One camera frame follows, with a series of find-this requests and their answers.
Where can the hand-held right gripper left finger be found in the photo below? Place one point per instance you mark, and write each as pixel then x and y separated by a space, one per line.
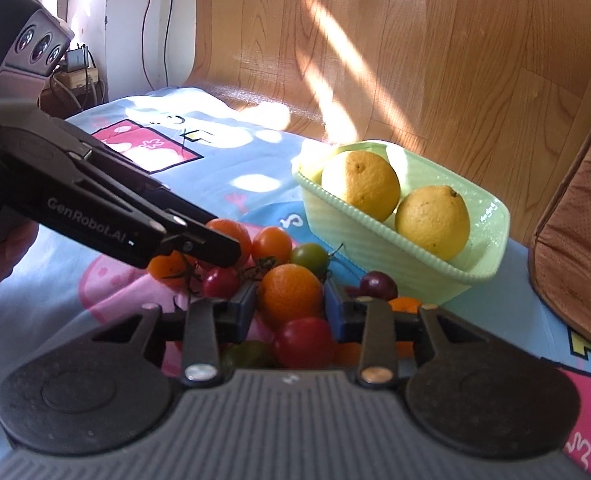
pixel 241 310

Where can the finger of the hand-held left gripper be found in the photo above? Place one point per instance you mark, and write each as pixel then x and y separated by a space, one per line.
pixel 215 245

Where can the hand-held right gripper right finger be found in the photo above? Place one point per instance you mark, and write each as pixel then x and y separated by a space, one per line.
pixel 333 310

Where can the orange cherry tomato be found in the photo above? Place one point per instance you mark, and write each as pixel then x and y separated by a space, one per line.
pixel 404 305
pixel 272 245
pixel 239 232
pixel 168 267

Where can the small red cherry tomato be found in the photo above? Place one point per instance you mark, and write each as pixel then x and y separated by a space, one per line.
pixel 220 281

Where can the large red tomato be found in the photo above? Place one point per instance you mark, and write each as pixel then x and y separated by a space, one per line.
pixel 305 342

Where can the green cherry tomato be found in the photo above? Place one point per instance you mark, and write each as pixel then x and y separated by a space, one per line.
pixel 248 355
pixel 310 256

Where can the orange tangerine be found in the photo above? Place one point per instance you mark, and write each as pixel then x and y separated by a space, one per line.
pixel 290 295

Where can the dark red cherry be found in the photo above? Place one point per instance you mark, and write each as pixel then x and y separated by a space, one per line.
pixel 378 284

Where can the light green plastic basket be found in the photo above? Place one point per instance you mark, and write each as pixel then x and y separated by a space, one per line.
pixel 375 250

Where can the person's left hand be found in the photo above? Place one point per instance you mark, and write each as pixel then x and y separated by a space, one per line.
pixel 0 260

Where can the cartoon printed blanket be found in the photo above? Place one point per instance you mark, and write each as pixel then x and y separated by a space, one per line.
pixel 225 160

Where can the grey power adapter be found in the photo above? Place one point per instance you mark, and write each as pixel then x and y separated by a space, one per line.
pixel 77 58

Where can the large yellow lemon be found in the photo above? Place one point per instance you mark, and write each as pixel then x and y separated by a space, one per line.
pixel 360 185
pixel 433 222

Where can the brown seat cushion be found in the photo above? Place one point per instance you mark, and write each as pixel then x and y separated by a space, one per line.
pixel 575 240

